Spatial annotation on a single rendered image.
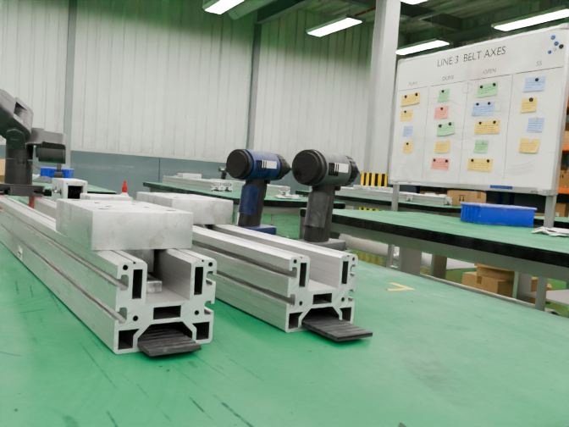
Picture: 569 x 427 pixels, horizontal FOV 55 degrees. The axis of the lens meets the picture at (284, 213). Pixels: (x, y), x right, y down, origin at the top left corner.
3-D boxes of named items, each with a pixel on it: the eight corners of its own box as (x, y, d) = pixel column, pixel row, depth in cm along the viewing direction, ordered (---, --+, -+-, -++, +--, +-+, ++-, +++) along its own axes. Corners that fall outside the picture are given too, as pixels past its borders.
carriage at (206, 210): (135, 229, 99) (136, 191, 99) (190, 229, 106) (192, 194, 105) (169, 241, 86) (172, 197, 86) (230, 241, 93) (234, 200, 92)
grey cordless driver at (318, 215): (276, 280, 91) (286, 147, 89) (332, 268, 107) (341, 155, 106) (317, 288, 87) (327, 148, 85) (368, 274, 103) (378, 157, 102)
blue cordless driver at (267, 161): (214, 258, 108) (221, 147, 107) (272, 251, 125) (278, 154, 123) (245, 264, 104) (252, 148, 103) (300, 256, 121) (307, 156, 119)
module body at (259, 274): (88, 236, 126) (90, 200, 126) (130, 236, 132) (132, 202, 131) (284, 333, 61) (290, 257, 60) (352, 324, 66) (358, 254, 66)
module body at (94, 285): (-5, 237, 115) (-3, 196, 115) (46, 237, 121) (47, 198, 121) (113, 354, 50) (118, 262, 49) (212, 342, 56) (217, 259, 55)
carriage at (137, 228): (53, 252, 68) (56, 197, 68) (140, 251, 74) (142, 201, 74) (89, 277, 55) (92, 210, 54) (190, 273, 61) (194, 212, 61)
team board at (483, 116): (358, 297, 449) (378, 56, 435) (405, 295, 473) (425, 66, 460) (514, 357, 319) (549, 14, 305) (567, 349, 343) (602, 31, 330)
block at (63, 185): (49, 202, 218) (50, 178, 217) (79, 203, 224) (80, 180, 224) (56, 204, 210) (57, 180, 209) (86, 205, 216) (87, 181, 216)
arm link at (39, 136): (10, 102, 119) (5, 129, 114) (68, 108, 123) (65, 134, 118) (14, 141, 128) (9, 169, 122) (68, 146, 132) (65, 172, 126)
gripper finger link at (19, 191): (42, 230, 125) (44, 188, 124) (7, 230, 121) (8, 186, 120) (36, 225, 130) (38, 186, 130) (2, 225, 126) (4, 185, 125)
